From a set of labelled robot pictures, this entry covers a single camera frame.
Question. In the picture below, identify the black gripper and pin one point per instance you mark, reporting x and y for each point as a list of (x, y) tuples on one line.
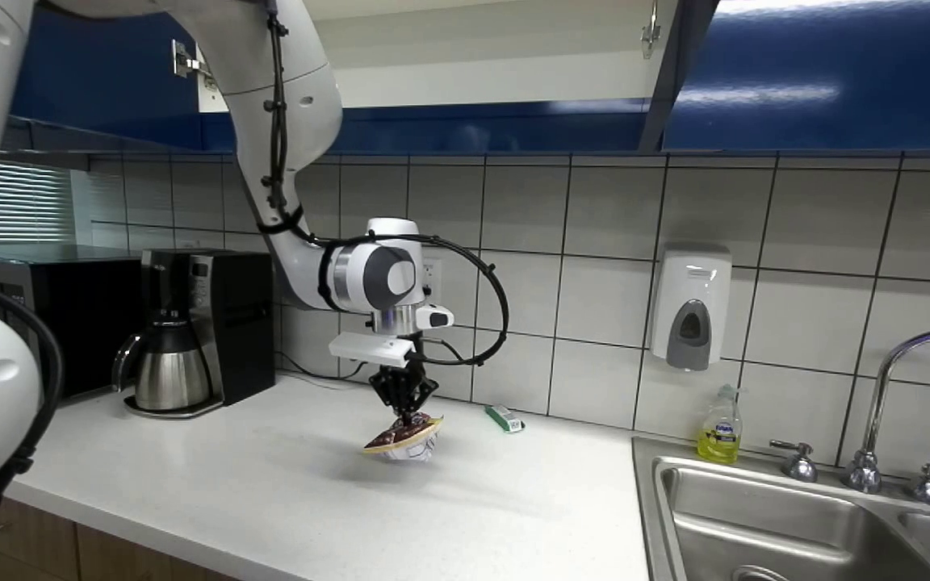
[(402, 381)]

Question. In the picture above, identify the brown and gold snack bag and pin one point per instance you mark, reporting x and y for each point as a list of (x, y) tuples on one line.
[(404, 436)]

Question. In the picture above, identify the wooden lower cabinet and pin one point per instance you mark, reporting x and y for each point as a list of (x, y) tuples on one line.
[(79, 551)]

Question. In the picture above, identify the open white cabinet interior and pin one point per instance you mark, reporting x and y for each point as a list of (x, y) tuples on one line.
[(485, 65)]

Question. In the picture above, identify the metal cabinet hinge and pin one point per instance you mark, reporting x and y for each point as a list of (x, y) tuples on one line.
[(189, 62)]

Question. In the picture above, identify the open blue cabinet door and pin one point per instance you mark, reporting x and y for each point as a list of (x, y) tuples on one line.
[(676, 75)]

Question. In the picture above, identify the blue cabinet with hinge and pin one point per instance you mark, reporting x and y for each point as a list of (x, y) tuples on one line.
[(99, 75)]

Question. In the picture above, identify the closed blue cabinet door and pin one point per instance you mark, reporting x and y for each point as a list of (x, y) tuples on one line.
[(841, 99)]

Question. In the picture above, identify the small green pack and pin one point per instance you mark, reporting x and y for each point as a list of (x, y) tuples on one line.
[(506, 421)]

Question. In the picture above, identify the black coffee maker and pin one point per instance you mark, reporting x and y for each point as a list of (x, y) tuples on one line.
[(233, 322)]

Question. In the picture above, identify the steel coffee carafe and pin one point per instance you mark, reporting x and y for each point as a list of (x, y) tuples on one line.
[(168, 373)]

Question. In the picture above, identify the yellow dish soap bottle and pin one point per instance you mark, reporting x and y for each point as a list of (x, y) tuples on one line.
[(718, 436)]

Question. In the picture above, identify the black microwave oven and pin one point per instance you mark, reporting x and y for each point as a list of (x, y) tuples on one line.
[(79, 322)]

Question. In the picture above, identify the stainless steel sink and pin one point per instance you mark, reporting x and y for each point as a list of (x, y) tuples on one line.
[(790, 528)]

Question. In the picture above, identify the white window blind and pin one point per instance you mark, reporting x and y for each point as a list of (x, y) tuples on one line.
[(13, 204)]

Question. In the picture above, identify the chrome gooseneck faucet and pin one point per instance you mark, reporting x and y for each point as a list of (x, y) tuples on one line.
[(882, 399)]

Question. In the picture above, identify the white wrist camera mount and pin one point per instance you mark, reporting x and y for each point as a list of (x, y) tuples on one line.
[(368, 350)]

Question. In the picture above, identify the white wall soap dispenser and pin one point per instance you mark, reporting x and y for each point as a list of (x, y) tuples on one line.
[(693, 312)]

